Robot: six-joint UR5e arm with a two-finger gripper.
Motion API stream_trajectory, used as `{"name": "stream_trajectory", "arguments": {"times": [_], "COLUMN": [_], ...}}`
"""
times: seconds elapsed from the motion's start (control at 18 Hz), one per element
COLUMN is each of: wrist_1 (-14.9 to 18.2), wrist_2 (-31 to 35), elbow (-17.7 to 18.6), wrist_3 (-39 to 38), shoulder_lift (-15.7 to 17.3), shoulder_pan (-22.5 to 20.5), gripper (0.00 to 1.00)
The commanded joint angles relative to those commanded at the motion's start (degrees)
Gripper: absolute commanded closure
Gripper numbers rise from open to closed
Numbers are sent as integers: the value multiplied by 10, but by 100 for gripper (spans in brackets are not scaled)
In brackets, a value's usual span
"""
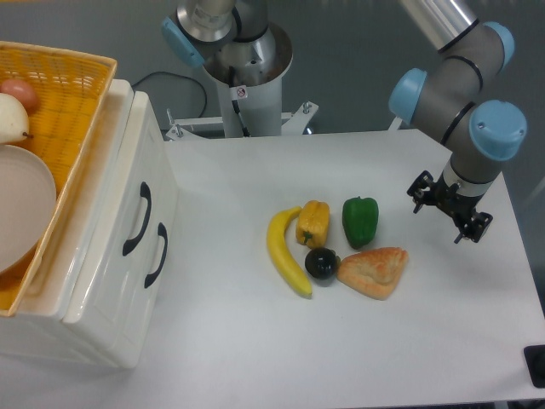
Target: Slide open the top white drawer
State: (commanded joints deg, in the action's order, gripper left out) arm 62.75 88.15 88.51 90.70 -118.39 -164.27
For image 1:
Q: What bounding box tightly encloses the black cable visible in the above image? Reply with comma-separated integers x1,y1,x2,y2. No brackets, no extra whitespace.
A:
131,71,209,120

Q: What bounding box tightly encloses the white plastic drawer cabinet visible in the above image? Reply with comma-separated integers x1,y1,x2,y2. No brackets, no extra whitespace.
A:
0,79,179,370

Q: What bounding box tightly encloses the green bell pepper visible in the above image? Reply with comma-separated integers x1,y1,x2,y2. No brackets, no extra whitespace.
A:
341,197,379,250

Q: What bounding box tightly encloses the red apple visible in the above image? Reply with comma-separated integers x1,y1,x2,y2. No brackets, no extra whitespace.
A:
1,78,40,115

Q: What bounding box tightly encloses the yellow bell pepper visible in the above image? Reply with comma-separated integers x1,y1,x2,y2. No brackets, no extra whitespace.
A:
295,200,330,249

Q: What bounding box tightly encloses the yellow woven basket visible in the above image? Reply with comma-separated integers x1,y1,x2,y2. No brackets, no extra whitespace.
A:
1,41,118,317

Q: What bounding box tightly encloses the golden triangular pastry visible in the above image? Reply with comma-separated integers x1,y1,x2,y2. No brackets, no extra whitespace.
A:
336,247,409,301

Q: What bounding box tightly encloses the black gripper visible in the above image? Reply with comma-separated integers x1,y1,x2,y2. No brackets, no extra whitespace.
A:
407,170,493,244

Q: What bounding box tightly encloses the black corner object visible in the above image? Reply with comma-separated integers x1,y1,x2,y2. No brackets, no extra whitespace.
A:
524,344,545,389

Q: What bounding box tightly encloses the beige round plate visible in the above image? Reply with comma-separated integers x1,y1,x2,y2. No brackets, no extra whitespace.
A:
1,145,56,274

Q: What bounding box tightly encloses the white pear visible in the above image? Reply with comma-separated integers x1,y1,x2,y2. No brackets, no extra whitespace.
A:
0,93,33,144

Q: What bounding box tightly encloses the yellow banana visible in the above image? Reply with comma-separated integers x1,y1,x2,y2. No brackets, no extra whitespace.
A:
266,206,313,299

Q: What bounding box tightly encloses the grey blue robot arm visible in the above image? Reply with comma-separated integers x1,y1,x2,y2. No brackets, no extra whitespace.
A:
161,1,527,242

